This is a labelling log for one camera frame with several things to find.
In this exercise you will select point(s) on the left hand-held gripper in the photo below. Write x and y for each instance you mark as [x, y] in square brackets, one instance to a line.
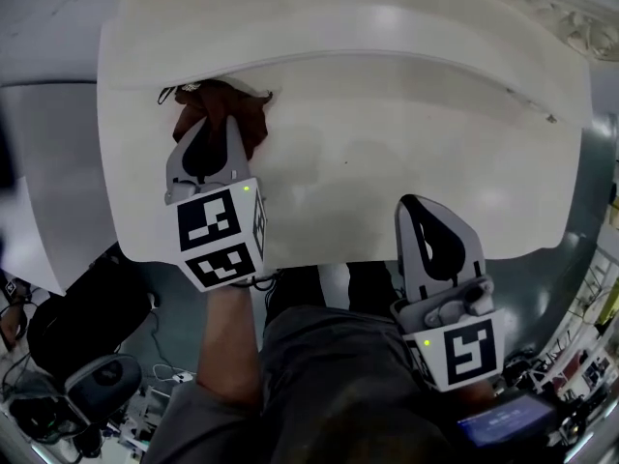
[217, 230]

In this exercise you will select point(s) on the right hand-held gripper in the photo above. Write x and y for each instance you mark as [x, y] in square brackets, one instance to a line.
[459, 341]

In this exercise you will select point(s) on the brown cloth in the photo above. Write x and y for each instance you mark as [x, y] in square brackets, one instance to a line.
[252, 124]

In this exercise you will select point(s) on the person's left forearm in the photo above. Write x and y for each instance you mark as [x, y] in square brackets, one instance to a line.
[227, 346]

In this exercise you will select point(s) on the person's right forearm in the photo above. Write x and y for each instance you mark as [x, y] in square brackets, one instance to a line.
[479, 397]

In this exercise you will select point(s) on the white tabletop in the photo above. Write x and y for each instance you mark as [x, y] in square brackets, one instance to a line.
[387, 162]

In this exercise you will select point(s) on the white side cabinet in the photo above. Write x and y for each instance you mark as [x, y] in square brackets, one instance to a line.
[63, 172]

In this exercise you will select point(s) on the person's dark trousers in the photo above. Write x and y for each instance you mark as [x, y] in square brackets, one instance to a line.
[295, 288]

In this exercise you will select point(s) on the person's grey shirt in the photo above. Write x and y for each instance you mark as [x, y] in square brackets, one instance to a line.
[314, 370]

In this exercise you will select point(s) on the cluttered workbench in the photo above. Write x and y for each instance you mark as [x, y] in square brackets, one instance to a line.
[580, 356]

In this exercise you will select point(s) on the dark device with blue screen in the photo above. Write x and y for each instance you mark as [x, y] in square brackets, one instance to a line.
[508, 421]

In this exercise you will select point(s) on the black bag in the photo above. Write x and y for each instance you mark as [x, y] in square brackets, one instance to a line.
[92, 317]

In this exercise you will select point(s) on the grey zip case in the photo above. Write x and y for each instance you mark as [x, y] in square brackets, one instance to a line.
[104, 380]

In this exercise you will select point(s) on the black headset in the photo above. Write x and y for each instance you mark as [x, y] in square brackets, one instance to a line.
[38, 418]

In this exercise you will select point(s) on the white carved ornate frame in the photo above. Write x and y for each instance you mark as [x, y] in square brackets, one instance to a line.
[575, 17]

